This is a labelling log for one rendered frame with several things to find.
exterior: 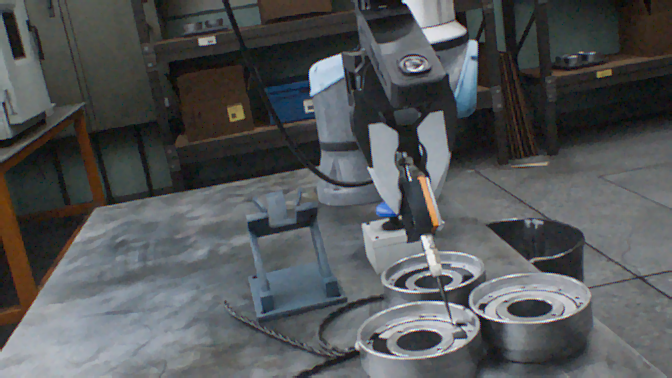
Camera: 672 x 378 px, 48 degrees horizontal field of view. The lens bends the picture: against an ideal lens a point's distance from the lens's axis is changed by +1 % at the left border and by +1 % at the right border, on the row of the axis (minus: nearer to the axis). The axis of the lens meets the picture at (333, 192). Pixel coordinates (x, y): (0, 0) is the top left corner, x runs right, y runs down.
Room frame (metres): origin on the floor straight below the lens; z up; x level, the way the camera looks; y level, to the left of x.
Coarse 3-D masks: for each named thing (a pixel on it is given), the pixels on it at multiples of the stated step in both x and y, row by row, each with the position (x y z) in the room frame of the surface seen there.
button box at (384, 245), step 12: (372, 228) 0.85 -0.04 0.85; (384, 228) 0.84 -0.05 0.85; (396, 228) 0.83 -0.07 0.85; (372, 240) 0.81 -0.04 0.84; (384, 240) 0.81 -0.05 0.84; (396, 240) 0.81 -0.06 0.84; (372, 252) 0.82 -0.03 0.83; (384, 252) 0.81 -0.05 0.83; (396, 252) 0.81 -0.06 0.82; (408, 252) 0.81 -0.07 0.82; (420, 252) 0.82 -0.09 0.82; (372, 264) 0.84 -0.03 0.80; (384, 264) 0.81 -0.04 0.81
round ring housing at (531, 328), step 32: (480, 288) 0.64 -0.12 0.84; (512, 288) 0.65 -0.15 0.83; (544, 288) 0.64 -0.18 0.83; (576, 288) 0.62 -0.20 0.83; (480, 320) 0.59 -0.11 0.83; (512, 320) 0.57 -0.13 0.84; (544, 320) 0.56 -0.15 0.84; (576, 320) 0.56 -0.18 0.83; (512, 352) 0.57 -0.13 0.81; (544, 352) 0.56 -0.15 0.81
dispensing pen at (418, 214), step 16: (400, 160) 0.68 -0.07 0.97; (416, 192) 0.64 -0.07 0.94; (416, 208) 0.63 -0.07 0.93; (416, 224) 0.63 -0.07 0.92; (432, 224) 0.63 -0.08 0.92; (416, 240) 0.65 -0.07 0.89; (432, 240) 0.63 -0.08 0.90; (432, 256) 0.62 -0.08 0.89; (432, 272) 0.62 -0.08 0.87; (448, 304) 0.60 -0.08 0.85
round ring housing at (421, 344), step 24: (384, 312) 0.62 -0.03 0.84; (408, 312) 0.63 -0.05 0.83; (432, 312) 0.63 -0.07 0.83; (456, 312) 0.61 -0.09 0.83; (360, 336) 0.58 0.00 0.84; (408, 336) 0.60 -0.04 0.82; (432, 336) 0.60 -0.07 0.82; (480, 336) 0.56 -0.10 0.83; (384, 360) 0.54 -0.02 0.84; (408, 360) 0.53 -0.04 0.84; (432, 360) 0.53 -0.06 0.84; (456, 360) 0.53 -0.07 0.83; (480, 360) 0.56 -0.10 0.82
